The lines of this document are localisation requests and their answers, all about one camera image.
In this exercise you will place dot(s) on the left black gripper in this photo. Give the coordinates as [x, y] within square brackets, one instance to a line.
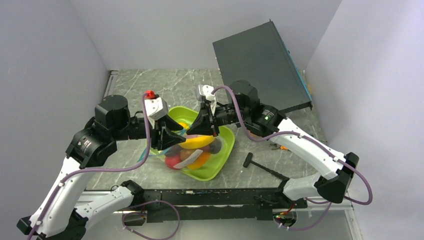
[166, 139]

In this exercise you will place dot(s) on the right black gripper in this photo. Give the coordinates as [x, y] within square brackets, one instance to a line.
[206, 123]

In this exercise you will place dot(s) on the yellow banana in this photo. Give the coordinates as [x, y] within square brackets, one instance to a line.
[196, 141]
[184, 125]

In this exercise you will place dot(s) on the clear zip top bag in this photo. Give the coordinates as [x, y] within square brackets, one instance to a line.
[192, 154]

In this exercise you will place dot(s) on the red apple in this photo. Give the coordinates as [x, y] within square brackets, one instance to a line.
[172, 162]

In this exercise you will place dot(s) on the purple eggplant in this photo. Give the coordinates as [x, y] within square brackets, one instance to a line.
[173, 151]

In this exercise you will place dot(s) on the dark purple plum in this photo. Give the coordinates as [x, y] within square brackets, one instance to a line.
[215, 146]

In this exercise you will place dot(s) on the brown kiwi potato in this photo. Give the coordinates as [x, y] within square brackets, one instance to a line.
[186, 153]

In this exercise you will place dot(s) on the orange mango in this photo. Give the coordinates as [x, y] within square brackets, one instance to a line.
[199, 161]

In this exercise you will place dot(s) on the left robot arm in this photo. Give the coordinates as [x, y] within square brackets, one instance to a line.
[59, 217]

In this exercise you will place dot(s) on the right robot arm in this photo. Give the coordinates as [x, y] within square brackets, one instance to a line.
[265, 122]

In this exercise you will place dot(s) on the green plastic tray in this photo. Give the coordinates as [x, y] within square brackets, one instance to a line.
[217, 161]

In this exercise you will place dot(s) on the black hammer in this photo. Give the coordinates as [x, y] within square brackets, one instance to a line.
[249, 161]

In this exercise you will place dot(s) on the dark grey tilted panel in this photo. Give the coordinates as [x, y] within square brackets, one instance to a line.
[259, 56]

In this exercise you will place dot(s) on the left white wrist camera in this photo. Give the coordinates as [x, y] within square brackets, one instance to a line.
[155, 106]

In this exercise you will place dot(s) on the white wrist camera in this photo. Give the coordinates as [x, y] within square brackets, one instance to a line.
[155, 106]
[205, 91]

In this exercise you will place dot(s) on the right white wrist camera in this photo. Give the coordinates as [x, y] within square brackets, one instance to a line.
[205, 91]

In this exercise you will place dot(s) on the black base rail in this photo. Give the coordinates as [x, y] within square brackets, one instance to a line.
[213, 204]

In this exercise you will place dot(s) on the orange handled pliers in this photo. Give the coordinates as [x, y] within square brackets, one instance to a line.
[275, 146]

